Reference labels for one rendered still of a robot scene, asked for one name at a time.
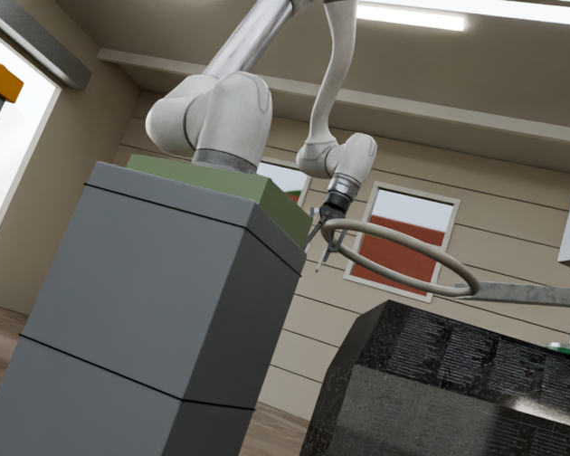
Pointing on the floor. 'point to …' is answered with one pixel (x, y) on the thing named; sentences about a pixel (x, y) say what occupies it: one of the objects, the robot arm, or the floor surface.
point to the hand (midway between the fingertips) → (312, 258)
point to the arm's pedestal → (147, 325)
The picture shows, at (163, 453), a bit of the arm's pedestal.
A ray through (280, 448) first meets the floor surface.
